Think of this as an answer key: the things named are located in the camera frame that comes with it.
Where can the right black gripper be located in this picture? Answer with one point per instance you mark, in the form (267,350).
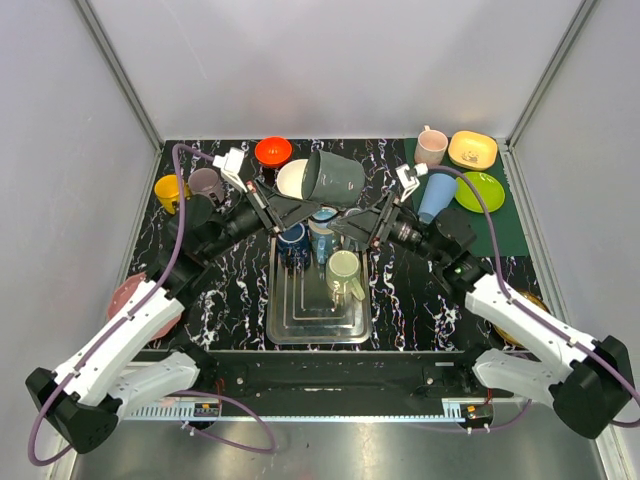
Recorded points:
(367,226)

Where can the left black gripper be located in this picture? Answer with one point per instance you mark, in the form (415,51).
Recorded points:
(263,210)

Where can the dark blue mug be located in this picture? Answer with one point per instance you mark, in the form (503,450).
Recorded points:
(293,247)

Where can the blue butterfly mug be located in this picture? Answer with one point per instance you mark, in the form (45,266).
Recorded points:
(324,241)

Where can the light green mug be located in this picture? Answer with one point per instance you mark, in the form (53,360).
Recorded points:
(343,271)

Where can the dark green mug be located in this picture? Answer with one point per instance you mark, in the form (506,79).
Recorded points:
(333,180)

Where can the mauve grey mug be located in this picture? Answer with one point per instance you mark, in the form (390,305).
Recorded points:
(207,182)

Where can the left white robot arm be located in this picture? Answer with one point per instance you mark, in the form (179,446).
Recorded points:
(86,397)

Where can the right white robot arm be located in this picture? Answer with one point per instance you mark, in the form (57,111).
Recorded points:
(585,381)

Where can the yellow mug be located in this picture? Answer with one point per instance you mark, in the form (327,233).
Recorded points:
(166,190)

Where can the white green bowl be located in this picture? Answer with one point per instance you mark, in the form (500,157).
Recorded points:
(289,178)

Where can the orange bowl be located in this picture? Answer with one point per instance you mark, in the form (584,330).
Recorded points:
(273,152)

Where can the light blue plastic cup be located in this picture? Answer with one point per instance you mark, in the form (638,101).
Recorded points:
(439,192)

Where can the silver metal tray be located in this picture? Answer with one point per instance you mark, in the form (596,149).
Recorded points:
(301,310)

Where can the pink cup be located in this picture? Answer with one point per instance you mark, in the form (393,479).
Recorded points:
(431,147)

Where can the lime green plate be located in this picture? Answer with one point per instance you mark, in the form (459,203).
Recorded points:
(490,189)

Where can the yellow square bowl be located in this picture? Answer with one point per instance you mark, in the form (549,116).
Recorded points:
(472,150)

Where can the dark green mat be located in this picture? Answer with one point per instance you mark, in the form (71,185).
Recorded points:
(509,232)

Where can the pink dotted plate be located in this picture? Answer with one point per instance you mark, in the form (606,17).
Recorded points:
(124,293)

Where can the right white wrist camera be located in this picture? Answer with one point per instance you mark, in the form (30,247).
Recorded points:
(409,177)

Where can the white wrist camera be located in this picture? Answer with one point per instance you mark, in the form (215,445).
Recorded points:
(409,177)
(229,166)

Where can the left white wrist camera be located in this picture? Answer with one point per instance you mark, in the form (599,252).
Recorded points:
(229,166)

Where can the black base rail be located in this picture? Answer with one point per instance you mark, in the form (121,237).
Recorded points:
(341,383)

